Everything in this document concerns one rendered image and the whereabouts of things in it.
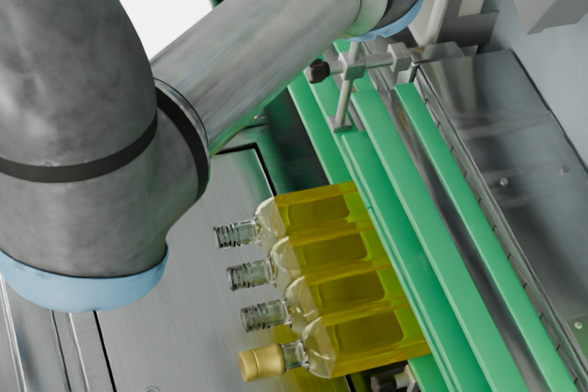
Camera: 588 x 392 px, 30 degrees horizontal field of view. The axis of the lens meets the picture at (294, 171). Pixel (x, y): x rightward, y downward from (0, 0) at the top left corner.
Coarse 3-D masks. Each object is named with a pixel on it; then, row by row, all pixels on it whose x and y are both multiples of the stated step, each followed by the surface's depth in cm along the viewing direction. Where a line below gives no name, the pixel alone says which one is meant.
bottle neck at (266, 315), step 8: (256, 304) 124; (264, 304) 124; (272, 304) 124; (280, 304) 124; (248, 312) 123; (256, 312) 123; (264, 312) 123; (272, 312) 123; (280, 312) 123; (248, 320) 122; (256, 320) 122; (264, 320) 123; (272, 320) 123; (280, 320) 123; (288, 320) 124; (248, 328) 122; (256, 328) 123; (264, 328) 123
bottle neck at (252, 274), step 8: (240, 264) 127; (248, 264) 127; (256, 264) 127; (264, 264) 127; (232, 272) 126; (240, 272) 126; (248, 272) 126; (256, 272) 126; (264, 272) 127; (232, 280) 126; (240, 280) 126; (248, 280) 126; (256, 280) 126; (264, 280) 127; (272, 280) 127; (232, 288) 126; (240, 288) 126; (248, 288) 127
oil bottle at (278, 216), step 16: (304, 192) 132; (320, 192) 132; (336, 192) 133; (352, 192) 133; (256, 208) 131; (272, 208) 130; (288, 208) 130; (304, 208) 131; (320, 208) 131; (336, 208) 131; (352, 208) 131; (256, 224) 130; (272, 224) 129; (288, 224) 129; (304, 224) 129; (320, 224) 130; (336, 224) 131; (272, 240) 129
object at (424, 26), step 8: (424, 0) 142; (432, 0) 142; (440, 0) 130; (424, 8) 141; (432, 8) 141; (440, 8) 131; (416, 16) 140; (424, 16) 140; (432, 16) 133; (440, 16) 132; (416, 24) 139; (424, 24) 139; (432, 24) 133; (416, 32) 138; (424, 32) 138; (432, 32) 134; (416, 40) 138; (424, 40) 136; (432, 40) 135
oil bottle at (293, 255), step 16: (352, 224) 130; (368, 224) 131; (288, 240) 128; (304, 240) 128; (320, 240) 128; (336, 240) 129; (352, 240) 129; (368, 240) 129; (272, 256) 127; (288, 256) 126; (304, 256) 127; (320, 256) 127; (336, 256) 127; (352, 256) 127; (368, 256) 128; (384, 256) 129; (272, 272) 127; (288, 272) 126; (304, 272) 126
